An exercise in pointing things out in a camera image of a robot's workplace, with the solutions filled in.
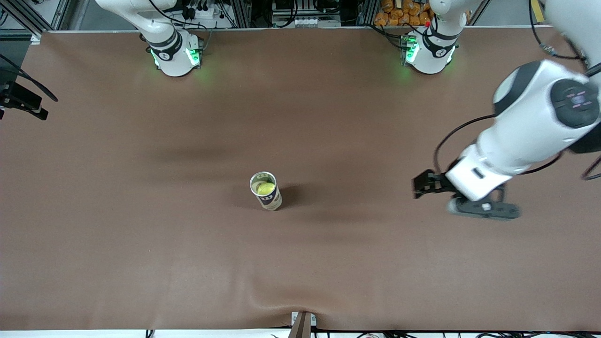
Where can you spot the silver blue tennis ball can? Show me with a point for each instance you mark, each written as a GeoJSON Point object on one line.
{"type": "Point", "coordinates": [271, 202]}

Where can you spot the yellow-green tennis ball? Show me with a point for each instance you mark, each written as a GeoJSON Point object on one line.
{"type": "Point", "coordinates": [264, 188]}

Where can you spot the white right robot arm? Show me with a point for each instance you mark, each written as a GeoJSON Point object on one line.
{"type": "Point", "coordinates": [171, 61]}

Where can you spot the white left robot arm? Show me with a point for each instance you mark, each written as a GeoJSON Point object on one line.
{"type": "Point", "coordinates": [530, 126]}

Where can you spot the brown table mat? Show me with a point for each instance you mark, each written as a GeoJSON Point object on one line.
{"type": "Point", "coordinates": [300, 263]}

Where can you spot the pile of orange objects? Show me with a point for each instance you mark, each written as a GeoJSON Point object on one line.
{"type": "Point", "coordinates": [392, 11]}

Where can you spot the metal table clamp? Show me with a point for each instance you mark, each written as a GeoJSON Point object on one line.
{"type": "Point", "coordinates": [303, 326]}

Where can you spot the white terminal block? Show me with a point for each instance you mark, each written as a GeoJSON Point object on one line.
{"type": "Point", "coordinates": [307, 21]}

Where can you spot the white power strip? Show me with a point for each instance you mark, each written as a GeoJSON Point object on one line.
{"type": "Point", "coordinates": [209, 14]}

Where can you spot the aluminium frame profile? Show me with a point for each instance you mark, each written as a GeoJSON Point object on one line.
{"type": "Point", "coordinates": [23, 18]}

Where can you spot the aluminium frame post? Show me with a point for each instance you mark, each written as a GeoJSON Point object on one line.
{"type": "Point", "coordinates": [242, 14]}
{"type": "Point", "coordinates": [366, 11]}

